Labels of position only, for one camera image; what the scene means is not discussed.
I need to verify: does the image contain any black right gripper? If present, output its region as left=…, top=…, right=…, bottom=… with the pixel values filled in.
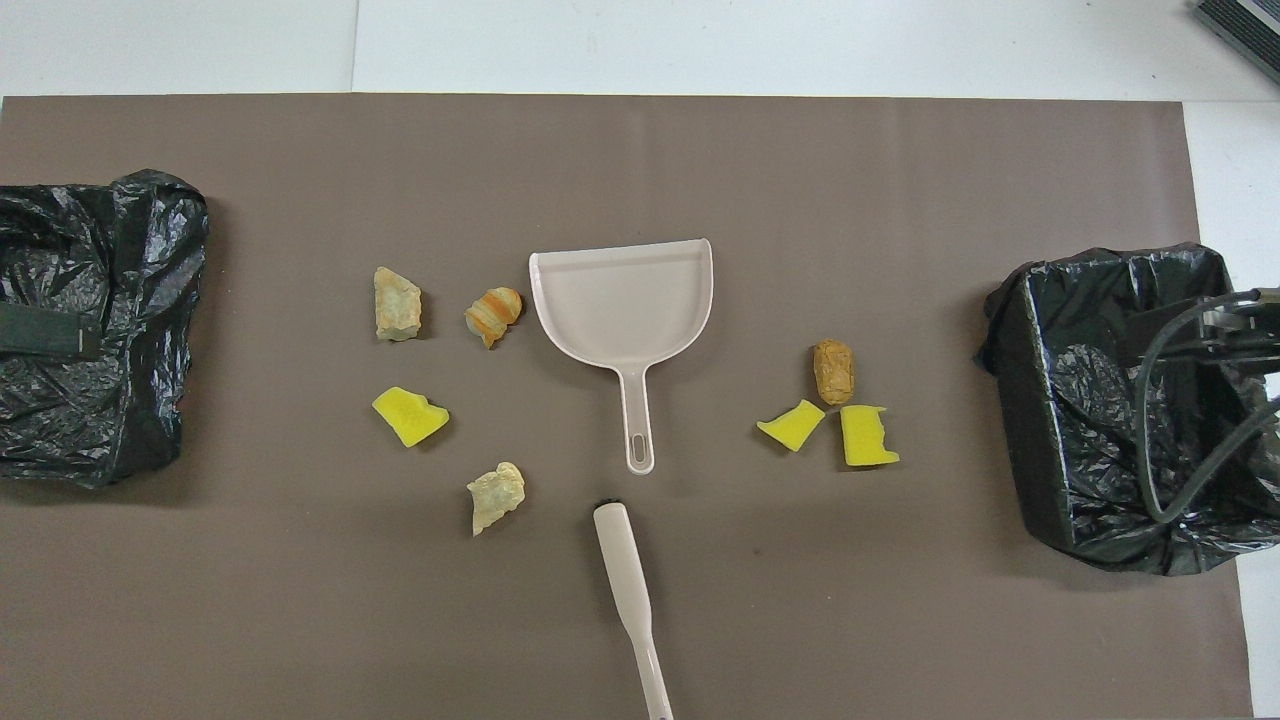
left=1125, top=288, right=1280, bottom=369

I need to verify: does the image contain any pale greenish foam chunk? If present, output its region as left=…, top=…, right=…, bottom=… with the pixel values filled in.
left=466, top=461, right=527, bottom=538
left=373, top=265, right=424, bottom=343

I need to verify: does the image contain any yellow sponge chunk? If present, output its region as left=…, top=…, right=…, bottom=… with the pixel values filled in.
left=371, top=385, right=451, bottom=449

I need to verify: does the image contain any orange striped foam chunk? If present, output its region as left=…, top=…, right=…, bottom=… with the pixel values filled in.
left=464, top=286, right=524, bottom=349

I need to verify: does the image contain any beige plastic dustpan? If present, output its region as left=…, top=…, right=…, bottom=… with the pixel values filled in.
left=528, top=237, right=716, bottom=476

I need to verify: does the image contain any beige hand brush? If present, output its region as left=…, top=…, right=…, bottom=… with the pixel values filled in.
left=592, top=497, right=675, bottom=720

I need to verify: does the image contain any black bag covered bin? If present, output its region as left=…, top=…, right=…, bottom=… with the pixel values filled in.
left=0, top=168, right=211, bottom=489

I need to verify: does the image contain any black bag lined open bin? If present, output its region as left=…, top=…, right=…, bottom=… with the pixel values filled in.
left=975, top=241, right=1280, bottom=578

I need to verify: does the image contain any yellow notched sponge piece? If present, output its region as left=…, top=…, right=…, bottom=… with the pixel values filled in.
left=839, top=403, right=901, bottom=468

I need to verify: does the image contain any dark grey ribbed device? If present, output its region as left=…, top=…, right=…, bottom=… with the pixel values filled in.
left=1193, top=0, right=1280, bottom=83

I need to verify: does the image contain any brown cork chunk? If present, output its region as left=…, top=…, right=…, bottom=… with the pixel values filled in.
left=811, top=339, right=857, bottom=407

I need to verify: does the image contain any yellow wedge sponge piece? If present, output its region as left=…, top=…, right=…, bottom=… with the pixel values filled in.
left=756, top=399, right=828, bottom=453

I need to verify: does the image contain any brown table mat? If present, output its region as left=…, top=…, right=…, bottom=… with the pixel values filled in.
left=0, top=93, right=1254, bottom=720

